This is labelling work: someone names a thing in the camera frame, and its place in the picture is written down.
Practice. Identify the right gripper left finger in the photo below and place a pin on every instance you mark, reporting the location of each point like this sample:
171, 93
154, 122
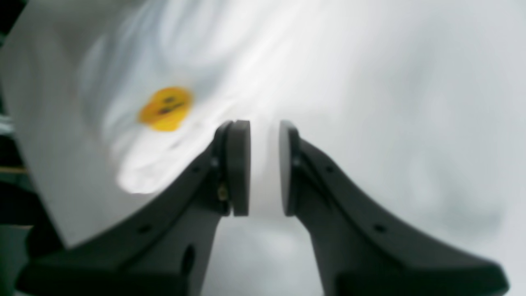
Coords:
164, 248

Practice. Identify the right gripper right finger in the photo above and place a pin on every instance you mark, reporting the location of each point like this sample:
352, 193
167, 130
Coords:
361, 249

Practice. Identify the white printed T-shirt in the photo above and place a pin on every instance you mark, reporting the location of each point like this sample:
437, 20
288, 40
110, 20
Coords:
420, 102

